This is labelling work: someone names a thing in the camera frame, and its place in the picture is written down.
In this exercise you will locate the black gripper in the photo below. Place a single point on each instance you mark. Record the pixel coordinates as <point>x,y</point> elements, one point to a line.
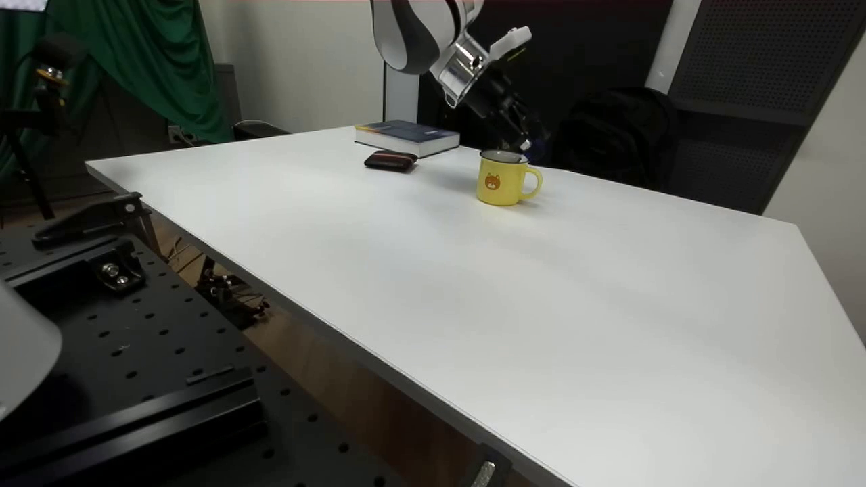
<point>503,95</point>

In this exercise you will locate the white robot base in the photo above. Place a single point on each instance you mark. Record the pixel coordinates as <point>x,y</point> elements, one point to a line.
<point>24,352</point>

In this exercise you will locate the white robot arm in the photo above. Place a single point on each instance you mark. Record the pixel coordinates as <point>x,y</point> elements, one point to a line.
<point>416,30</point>

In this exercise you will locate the yellow enamel mug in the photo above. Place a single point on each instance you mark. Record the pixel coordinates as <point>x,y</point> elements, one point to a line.
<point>503,179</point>

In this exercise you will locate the black backpack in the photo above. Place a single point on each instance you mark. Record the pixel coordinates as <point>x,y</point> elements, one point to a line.
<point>619,137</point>

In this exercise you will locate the black partition panel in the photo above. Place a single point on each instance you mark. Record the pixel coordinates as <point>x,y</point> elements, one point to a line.
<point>598,43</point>

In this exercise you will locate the thick blue book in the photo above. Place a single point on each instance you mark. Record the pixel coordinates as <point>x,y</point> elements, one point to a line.
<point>408,137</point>

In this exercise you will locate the black leather wallet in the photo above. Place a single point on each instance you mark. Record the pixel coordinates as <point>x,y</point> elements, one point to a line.
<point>391,161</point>

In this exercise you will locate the dark grey perforated screen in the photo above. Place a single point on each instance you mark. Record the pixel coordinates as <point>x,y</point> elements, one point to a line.
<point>768,81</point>

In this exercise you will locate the black table edge clamp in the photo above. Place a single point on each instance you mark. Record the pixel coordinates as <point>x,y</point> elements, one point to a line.
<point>231,292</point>

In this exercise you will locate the green curtain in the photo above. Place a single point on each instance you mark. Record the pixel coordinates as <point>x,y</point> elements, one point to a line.
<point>137,54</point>

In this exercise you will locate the black perforated breadboard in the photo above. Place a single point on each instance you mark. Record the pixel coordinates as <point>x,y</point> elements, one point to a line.
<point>163,352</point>

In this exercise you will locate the black tripod stand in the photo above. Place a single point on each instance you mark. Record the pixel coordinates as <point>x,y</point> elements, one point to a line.
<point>56,54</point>

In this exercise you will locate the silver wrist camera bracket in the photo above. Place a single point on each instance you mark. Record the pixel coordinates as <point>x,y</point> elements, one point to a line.
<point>461,68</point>

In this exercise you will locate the small black bolted mount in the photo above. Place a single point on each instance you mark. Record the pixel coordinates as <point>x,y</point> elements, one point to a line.
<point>117,270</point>

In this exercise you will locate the black aluminium rail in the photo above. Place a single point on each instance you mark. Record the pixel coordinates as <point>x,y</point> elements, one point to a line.
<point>137,433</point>

